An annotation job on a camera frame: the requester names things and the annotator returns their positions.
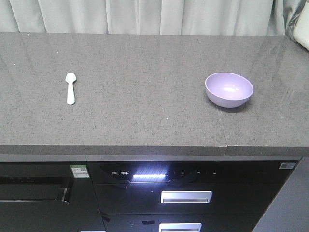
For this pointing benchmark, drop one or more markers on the purple bowl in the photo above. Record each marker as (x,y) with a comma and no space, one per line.
(228,90)

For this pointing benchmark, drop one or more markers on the mint green spoon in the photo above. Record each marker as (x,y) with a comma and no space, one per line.
(70,79)

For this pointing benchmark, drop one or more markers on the grey stone countertop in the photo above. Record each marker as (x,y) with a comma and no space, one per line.
(145,95)

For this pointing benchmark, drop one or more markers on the black disinfection cabinet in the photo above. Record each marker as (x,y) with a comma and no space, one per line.
(128,193)

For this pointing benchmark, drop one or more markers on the white curtain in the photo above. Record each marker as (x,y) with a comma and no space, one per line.
(152,17)

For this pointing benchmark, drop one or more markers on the black built-in dishwasher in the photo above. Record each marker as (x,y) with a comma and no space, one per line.
(48,197)

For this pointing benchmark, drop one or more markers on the grey cabinet door right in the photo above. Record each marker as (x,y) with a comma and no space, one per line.
(289,211)

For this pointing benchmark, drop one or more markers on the white rice cooker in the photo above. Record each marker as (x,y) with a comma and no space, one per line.
(301,30)

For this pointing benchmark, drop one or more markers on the upper silver drawer handle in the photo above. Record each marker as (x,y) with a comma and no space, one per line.
(185,197)

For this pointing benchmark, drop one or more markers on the silver drawer handle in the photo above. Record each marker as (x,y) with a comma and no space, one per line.
(185,197)
(180,227)

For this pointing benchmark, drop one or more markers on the lower silver drawer handle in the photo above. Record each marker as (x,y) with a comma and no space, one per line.
(180,227)

